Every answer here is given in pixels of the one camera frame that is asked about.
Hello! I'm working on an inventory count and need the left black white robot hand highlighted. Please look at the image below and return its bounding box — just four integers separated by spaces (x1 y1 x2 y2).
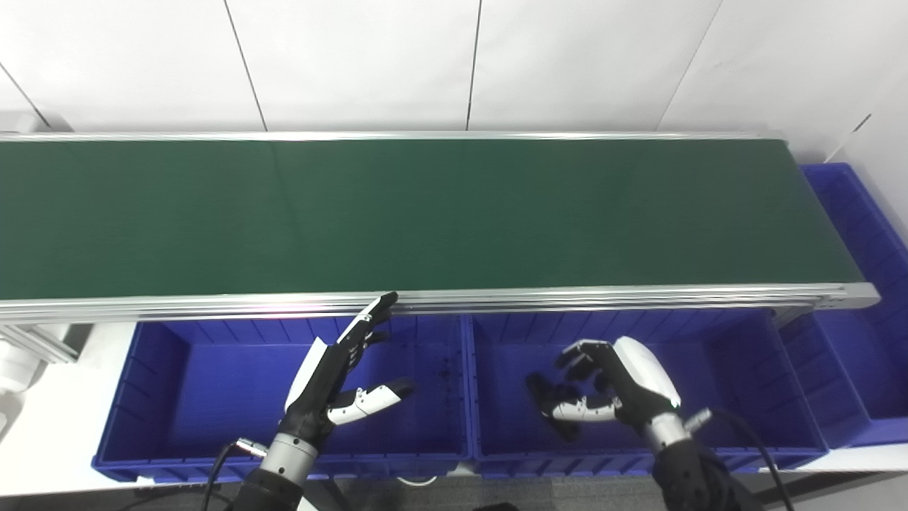
279 291 417 449

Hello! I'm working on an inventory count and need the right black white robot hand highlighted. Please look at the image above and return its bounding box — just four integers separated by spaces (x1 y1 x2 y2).
550 336 683 435

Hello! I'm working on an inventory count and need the black flange part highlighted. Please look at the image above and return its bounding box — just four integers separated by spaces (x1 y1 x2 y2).
525 373 591 441

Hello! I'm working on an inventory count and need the blue plastic bin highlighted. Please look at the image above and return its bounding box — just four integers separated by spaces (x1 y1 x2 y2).
465 309 829 478
92 314 473 484
777 163 908 450

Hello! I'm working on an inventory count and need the green conveyor belt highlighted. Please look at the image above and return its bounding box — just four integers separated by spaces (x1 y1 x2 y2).
0 138 865 301
0 130 882 326

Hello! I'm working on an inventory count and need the aluminium conveyor support leg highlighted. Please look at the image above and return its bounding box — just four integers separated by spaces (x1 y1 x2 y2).
0 323 80 365

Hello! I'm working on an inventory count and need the white foam packaging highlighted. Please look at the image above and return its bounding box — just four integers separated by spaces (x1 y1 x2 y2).
0 323 45 435

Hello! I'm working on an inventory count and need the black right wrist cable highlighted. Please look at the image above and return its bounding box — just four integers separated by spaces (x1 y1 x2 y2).
685 408 797 511

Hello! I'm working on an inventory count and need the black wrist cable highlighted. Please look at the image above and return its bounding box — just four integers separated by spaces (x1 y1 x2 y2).
685 408 797 511
202 438 269 511

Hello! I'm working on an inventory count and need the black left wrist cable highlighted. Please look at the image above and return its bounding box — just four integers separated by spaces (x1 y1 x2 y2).
202 438 269 511

